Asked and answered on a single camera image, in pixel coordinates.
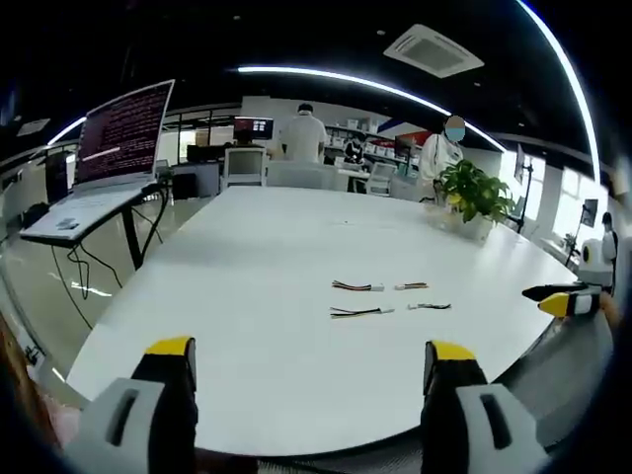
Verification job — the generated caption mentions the long dark-wire JST connector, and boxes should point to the long dark-wire JST connector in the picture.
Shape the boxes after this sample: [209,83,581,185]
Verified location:
[329,305,397,319]

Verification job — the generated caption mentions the white office chair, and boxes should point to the white office chair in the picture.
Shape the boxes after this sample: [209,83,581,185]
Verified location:
[223,146,269,190]

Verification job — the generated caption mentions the long ceiling light strip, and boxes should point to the long ceiling light strip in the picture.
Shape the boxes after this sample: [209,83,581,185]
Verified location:
[514,0,604,185]

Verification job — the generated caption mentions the open silver laptop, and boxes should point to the open silver laptop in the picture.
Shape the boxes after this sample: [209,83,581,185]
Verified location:
[19,78,177,242]

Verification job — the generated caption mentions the desktop monitor red screen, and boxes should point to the desktop monitor red screen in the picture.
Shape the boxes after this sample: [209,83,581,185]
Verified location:
[233,116,276,145]

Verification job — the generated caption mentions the person's clothing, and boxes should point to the person's clothing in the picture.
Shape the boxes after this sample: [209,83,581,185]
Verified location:
[0,313,83,453]

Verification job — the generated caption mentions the curved ceiling light strip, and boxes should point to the curved ceiling light strip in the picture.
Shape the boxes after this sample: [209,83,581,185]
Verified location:
[236,64,506,150]

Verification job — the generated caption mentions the green potted plant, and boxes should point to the green potted plant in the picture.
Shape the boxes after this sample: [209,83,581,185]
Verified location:
[435,158,515,243]

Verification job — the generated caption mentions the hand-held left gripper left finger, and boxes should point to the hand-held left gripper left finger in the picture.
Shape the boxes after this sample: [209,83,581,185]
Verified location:
[63,336,200,474]

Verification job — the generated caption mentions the small dark monitor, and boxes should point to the small dark monitor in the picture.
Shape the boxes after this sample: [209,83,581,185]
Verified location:
[44,149,71,204]

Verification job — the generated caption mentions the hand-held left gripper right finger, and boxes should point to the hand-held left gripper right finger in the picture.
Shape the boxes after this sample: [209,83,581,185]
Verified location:
[421,339,552,474]

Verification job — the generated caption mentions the ceiling air conditioner vent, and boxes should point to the ceiling air conditioner vent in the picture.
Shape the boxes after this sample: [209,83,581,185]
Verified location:
[383,22,486,79]

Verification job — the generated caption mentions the black-legged laptop stand table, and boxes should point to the black-legged laptop stand table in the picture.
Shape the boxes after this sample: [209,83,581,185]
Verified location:
[19,187,164,272]

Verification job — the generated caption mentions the black hanging cable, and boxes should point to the black hanging cable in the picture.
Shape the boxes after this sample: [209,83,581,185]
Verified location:
[48,185,167,331]

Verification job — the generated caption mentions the long colourful-wire JST connector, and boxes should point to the long colourful-wire JST connector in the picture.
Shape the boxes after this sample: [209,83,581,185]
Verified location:
[331,278,386,293]

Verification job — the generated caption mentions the white storage shelves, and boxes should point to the white storage shelves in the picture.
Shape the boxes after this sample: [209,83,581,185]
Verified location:
[323,117,421,172]

